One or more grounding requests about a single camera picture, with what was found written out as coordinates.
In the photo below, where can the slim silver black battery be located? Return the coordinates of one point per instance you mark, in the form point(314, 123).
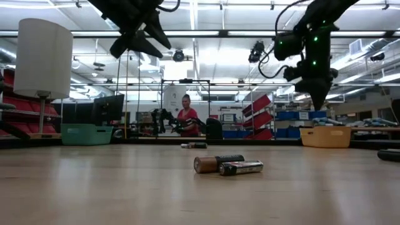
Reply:
point(185, 146)

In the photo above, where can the grey blue bundle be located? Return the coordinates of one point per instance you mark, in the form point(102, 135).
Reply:
point(379, 121)
point(326, 121)

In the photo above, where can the black overhead light crossbar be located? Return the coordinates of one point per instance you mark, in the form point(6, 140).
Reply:
point(203, 33)

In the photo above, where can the teal plastic bin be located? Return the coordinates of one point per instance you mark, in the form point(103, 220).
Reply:
point(87, 136)

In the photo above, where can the blue storage bin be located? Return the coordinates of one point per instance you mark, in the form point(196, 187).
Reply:
point(232, 134)

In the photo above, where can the white shade wooden base lamp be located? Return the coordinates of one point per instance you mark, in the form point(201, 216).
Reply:
point(43, 56)

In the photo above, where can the copper black battery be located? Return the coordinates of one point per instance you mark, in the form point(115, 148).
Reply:
point(212, 163)
point(198, 145)
point(389, 155)

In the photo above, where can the distant black rig frame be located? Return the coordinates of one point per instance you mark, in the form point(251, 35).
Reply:
point(186, 81)

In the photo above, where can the black hanging camera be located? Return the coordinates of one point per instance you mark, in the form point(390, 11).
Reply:
point(257, 51)

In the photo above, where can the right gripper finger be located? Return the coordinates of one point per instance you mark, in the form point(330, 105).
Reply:
point(323, 95)
point(312, 97)

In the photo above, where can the wooden side table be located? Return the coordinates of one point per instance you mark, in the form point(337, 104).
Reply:
point(375, 128)

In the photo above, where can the black silver printed battery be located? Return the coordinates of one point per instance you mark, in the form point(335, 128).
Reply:
point(243, 167)

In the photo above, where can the black round hanging device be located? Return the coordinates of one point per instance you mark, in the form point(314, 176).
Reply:
point(178, 55)

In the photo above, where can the black ceiling speaker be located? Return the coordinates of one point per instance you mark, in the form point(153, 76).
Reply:
point(377, 57)

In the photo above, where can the black computer monitor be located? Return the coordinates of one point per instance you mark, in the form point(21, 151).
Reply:
point(107, 109)

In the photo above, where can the red bin shelf rack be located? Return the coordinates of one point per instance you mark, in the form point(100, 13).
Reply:
point(25, 106)

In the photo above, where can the white blue sign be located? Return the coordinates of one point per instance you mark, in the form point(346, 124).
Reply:
point(229, 117)

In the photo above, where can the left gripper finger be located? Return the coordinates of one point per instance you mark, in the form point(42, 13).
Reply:
point(157, 31)
point(142, 43)

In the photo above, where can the person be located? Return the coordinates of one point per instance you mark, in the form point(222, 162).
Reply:
point(187, 117)

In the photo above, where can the white pillar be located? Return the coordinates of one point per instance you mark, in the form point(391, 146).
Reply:
point(172, 97)

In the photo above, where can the yellow plastic bin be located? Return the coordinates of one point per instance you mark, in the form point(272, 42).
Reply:
point(326, 137)

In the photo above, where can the blue bin shelf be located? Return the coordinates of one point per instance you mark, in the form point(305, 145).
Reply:
point(300, 115)

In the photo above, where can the black chair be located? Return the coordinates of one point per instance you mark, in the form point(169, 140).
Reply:
point(214, 128)

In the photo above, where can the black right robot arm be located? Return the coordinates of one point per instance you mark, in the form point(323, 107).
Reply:
point(325, 12)

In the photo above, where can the white air vent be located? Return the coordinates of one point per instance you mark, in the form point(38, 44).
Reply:
point(356, 47)

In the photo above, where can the tilted red bin rack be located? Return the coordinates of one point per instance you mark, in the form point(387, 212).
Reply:
point(257, 120)

